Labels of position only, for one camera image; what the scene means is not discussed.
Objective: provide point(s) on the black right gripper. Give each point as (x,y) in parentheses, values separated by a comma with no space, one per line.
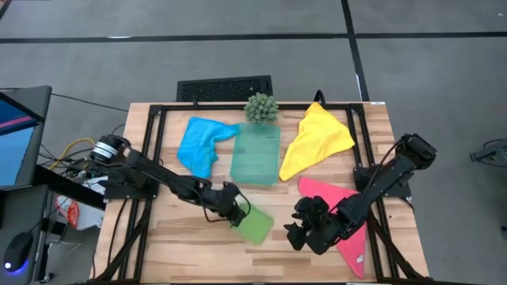
(328,227)

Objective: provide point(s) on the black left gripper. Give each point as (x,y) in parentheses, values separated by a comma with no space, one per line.
(222,200)

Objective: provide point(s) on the green microfiber towel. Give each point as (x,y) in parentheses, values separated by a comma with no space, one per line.
(257,225)

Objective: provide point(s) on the pink microfiber towel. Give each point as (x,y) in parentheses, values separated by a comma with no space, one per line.
(352,249)

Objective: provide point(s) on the blue microfiber towel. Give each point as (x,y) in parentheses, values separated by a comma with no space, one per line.
(198,146)

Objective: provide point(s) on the yellow microfiber towel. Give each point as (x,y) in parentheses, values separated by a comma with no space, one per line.
(313,138)

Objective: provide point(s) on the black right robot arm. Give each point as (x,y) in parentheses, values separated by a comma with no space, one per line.
(380,180)

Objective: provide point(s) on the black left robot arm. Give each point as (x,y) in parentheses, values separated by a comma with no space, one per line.
(158,174)

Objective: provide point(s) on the teal plastic bin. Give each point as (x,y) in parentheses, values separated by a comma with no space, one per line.
(255,158)

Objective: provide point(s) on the small green artificial plant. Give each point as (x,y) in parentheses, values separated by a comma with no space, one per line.
(261,107)

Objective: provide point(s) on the black perforated computer case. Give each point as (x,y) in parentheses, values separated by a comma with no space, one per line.
(222,89)

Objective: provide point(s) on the white and red bag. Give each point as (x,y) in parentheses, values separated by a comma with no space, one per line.
(77,213)

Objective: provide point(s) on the dark side desk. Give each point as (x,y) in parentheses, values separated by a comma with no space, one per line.
(67,188)

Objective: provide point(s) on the black computer mouse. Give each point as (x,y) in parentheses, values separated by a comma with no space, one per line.
(17,251)

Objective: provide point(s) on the computer monitor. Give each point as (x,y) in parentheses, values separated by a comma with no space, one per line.
(16,138)

